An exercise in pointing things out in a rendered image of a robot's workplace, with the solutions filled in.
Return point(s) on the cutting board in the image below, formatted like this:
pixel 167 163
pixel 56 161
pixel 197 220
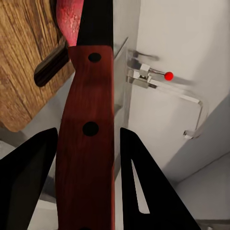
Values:
pixel 29 32

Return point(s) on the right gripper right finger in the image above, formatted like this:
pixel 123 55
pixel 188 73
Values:
pixel 167 211

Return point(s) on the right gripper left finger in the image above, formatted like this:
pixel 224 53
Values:
pixel 23 173

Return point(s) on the cabinet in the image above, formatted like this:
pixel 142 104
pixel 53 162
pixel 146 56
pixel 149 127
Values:
pixel 206 195

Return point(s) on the drop in sink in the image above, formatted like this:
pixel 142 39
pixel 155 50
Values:
pixel 47 199

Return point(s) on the parer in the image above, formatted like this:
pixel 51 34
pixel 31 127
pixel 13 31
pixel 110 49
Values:
pixel 85 157

